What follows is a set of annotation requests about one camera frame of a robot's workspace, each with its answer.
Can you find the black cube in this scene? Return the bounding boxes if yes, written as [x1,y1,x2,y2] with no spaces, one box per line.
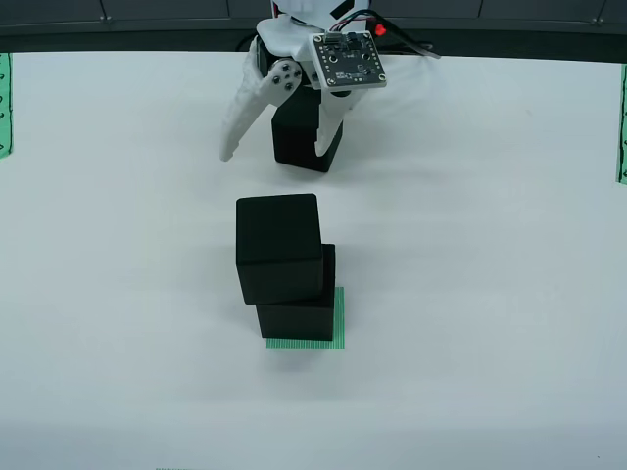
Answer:
[235,193,324,306]
[255,243,338,342]
[271,90,345,173]

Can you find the dark cabinet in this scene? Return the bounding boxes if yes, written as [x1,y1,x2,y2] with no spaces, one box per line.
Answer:
[0,0,627,55]

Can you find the green striped square marker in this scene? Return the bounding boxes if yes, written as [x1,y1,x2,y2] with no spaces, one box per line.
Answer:
[265,286,346,351]

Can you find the green paper strip with arrows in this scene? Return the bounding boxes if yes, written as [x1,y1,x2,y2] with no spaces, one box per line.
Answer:
[0,52,16,162]
[613,63,627,185]

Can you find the black camera cable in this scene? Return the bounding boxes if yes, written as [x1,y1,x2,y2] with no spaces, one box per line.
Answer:
[330,7,442,61]

